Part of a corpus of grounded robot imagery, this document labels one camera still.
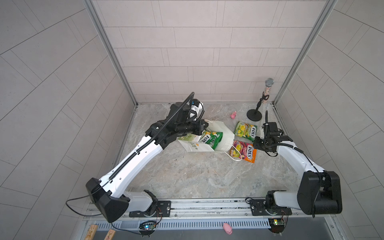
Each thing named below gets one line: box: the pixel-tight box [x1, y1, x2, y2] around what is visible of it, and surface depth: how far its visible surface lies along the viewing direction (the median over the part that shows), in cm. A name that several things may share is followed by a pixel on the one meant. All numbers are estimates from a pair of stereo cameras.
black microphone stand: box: [246, 91, 270, 122], surface depth 108 cm
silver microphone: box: [262, 77, 275, 104], surface depth 89 cm
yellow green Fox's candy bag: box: [233, 121, 258, 142], surface depth 101 cm
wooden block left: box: [84, 224, 99, 240], surface depth 65 cm
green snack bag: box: [198, 130, 223, 150], surface depth 89 cm
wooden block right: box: [104, 229, 116, 240], surface depth 65 cm
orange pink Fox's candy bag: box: [232, 140, 257, 164], surface depth 90 cm
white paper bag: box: [177, 120, 243, 161], surface depth 84 cm
